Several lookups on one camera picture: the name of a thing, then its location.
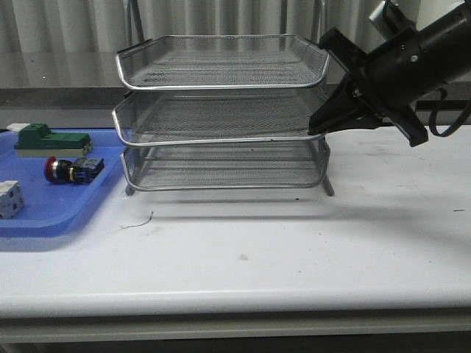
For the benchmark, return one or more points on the green terminal block module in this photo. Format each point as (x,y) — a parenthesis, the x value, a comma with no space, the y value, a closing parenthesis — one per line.
(38,140)

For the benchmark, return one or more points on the white terminal block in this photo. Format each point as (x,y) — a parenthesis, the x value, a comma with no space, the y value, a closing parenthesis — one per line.
(11,199)

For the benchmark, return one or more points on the silver rack frame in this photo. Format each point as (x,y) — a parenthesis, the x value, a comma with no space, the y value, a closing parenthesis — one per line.
(134,30)

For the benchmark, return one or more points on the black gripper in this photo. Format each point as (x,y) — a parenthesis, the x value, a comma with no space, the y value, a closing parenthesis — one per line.
(375,85)

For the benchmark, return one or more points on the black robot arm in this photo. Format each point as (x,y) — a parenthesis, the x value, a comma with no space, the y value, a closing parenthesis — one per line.
(442,57)

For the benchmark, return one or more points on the grey stone counter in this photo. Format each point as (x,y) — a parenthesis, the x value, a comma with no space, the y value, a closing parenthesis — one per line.
(63,90)

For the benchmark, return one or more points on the blue plastic tray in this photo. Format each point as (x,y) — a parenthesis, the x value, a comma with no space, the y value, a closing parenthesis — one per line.
(50,210)

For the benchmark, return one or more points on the red emergency stop button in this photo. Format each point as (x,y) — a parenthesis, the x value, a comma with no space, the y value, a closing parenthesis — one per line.
(82,171)

